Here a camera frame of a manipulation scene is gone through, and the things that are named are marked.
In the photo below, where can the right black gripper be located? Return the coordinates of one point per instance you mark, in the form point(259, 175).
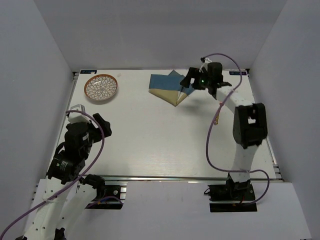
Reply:
point(193, 73)

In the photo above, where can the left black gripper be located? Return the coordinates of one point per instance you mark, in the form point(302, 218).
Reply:
point(105, 124)

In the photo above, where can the blue beige checked placemat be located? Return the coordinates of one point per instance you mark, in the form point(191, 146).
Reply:
point(168, 88)

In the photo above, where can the orange floral patterned plate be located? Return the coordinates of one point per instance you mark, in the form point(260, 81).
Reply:
point(101, 87)

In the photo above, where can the gold fork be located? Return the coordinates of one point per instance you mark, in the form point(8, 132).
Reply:
point(216, 120)

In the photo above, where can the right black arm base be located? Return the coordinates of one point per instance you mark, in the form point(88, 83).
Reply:
point(223, 201)

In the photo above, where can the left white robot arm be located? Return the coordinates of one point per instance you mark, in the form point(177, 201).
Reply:
point(69, 188)

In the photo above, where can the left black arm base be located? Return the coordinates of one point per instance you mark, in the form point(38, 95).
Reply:
point(113, 197)

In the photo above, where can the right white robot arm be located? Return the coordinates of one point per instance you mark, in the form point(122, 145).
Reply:
point(249, 118)

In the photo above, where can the right blue corner label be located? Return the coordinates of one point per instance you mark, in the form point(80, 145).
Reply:
point(238, 73)

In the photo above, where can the blue corner label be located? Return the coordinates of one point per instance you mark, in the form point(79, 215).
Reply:
point(238, 73)
point(90, 72)

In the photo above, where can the left blue corner label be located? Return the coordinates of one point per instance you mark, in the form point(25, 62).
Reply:
point(90, 72)

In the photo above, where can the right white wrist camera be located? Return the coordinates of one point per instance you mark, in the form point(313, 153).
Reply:
point(204, 64)

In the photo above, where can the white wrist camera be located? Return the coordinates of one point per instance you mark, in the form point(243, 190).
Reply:
point(204, 64)
point(76, 117)

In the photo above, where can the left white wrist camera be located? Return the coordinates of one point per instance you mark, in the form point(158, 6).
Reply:
point(76, 117)

